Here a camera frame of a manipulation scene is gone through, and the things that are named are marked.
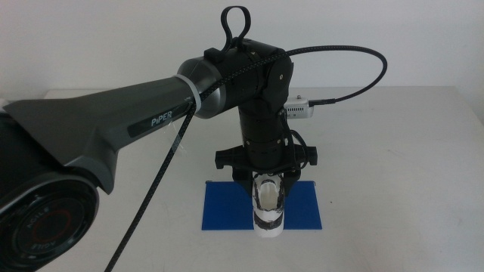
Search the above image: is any white and black toy shoe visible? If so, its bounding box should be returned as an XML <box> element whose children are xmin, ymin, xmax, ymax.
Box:
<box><xmin>250</xmin><ymin>172</ymin><xmax>285</xmax><ymax>239</ymax></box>

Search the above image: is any blue rectangular mat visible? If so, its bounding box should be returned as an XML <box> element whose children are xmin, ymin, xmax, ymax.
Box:
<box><xmin>200</xmin><ymin>180</ymin><xmax>323</xmax><ymax>231</ymax></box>

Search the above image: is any white zip tie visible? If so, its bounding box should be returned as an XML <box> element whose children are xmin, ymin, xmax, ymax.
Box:
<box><xmin>173</xmin><ymin>74</ymin><xmax>201</xmax><ymax>114</ymax></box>

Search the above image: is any thin black cable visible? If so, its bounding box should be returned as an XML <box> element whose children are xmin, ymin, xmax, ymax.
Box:
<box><xmin>278</xmin><ymin>108</ymin><xmax>309</xmax><ymax>172</ymax></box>

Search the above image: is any black braided cable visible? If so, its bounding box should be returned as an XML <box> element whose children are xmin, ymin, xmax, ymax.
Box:
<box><xmin>104</xmin><ymin>45</ymin><xmax>389</xmax><ymax>272</ymax></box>

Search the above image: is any black cable loop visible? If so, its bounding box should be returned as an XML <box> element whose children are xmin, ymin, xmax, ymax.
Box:
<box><xmin>221</xmin><ymin>5</ymin><xmax>253</xmax><ymax>54</ymax></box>

